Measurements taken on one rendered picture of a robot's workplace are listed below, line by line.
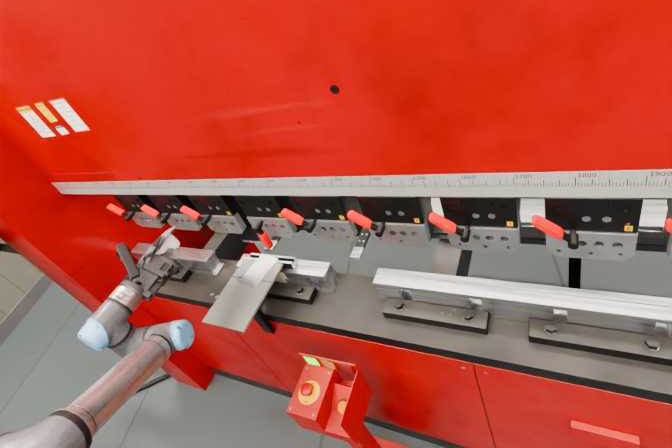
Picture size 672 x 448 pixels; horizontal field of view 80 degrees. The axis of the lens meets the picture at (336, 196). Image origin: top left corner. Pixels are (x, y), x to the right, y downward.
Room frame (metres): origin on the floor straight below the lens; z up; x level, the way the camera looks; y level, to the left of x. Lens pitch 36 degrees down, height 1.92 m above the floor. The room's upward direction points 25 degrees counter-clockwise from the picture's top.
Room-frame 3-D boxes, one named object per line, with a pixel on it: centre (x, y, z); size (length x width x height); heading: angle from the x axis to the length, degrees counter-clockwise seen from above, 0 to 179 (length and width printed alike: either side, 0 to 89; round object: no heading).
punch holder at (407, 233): (0.74, -0.13, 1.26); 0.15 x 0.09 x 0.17; 52
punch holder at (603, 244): (0.49, -0.44, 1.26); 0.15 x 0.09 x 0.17; 52
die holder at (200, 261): (1.44, 0.76, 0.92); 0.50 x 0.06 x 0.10; 52
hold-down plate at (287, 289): (1.03, 0.33, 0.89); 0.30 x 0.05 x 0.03; 52
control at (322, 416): (0.66, 0.28, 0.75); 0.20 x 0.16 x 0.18; 53
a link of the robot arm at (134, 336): (0.78, 0.65, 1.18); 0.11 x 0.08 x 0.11; 72
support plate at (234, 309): (0.98, 0.42, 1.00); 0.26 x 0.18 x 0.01; 142
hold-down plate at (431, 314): (0.68, -0.11, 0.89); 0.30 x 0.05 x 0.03; 52
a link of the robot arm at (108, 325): (0.79, 0.67, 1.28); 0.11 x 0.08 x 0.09; 142
